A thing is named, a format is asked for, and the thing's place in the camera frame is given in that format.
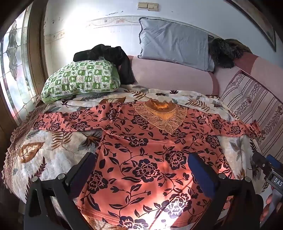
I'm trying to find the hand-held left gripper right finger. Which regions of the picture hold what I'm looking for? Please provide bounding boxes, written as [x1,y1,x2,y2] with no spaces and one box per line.
[188,152,264,230]

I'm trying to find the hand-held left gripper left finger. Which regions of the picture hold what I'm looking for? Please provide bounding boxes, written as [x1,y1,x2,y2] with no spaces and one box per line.
[23,151,98,230]

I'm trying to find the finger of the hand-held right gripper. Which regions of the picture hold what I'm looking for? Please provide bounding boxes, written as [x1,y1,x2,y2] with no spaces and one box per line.
[252,151,270,176]
[266,154,283,172]

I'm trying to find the orange floral blouse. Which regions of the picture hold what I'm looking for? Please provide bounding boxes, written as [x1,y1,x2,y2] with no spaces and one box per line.
[33,98,262,230]

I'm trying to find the person's right hand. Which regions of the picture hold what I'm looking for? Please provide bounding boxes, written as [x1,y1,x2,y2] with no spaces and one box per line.
[259,189,283,224]

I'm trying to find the leaf print blanket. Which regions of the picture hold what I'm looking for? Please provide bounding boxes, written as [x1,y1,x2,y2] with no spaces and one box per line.
[1,85,269,230]

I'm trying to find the striped pink sofa cushion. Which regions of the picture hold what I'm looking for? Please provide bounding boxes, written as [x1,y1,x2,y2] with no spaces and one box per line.
[213,66,283,156]

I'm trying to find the plain pink cushion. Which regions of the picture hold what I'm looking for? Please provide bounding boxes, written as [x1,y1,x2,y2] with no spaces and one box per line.
[234,53,283,90]

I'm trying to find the green checkered pillow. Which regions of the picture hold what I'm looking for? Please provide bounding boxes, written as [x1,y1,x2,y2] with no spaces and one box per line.
[41,58,121,104]

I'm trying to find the pink bolster cushion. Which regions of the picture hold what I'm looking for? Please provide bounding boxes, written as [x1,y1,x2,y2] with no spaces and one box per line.
[128,55,220,96]

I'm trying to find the dark furry cushion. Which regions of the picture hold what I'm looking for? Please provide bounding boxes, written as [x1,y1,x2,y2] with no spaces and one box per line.
[208,38,235,69]

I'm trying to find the olive brown cloth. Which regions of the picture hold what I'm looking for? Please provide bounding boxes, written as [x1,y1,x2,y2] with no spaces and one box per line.
[225,38,253,58]

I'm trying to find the black garment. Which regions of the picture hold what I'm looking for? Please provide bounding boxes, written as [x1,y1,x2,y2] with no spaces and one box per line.
[73,44,136,85]

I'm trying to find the grey blue pillow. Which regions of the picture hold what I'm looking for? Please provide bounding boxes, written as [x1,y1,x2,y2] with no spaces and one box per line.
[137,18,215,71]

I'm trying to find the stained glass window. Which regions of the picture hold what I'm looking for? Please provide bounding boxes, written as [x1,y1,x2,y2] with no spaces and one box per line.
[0,5,48,125]

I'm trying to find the framed wall picture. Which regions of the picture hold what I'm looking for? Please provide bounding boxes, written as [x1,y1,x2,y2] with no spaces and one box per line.
[230,0,277,53]

